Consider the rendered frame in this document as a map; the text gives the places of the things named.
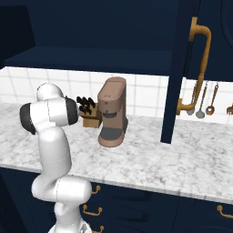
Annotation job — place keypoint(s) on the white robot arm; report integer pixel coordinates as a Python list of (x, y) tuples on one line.
[(53, 151)]

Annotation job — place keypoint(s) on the navy base cabinet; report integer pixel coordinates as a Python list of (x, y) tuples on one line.
[(18, 200)]

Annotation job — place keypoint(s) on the brown coffee machine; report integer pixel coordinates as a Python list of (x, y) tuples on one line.
[(113, 97)]

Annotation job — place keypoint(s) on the wooden knife block black knives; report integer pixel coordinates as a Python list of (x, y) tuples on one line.
[(91, 119)]

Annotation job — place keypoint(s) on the navy drawer front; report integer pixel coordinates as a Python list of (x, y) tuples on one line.
[(136, 195), (203, 218), (127, 229), (130, 215)]

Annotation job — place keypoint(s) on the grey hanging ladle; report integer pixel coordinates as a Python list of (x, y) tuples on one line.
[(200, 113)]

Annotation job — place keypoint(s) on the brown hanging wooden spoon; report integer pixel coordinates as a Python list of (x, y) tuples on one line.
[(210, 109)]

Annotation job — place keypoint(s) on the brown hanging utensil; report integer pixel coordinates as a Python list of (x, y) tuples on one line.
[(230, 109)]

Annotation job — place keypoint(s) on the navy open wall cabinet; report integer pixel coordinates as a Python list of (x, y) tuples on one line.
[(91, 57)]

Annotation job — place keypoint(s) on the navy closed wall cabinet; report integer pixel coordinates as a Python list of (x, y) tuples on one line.
[(220, 39)]

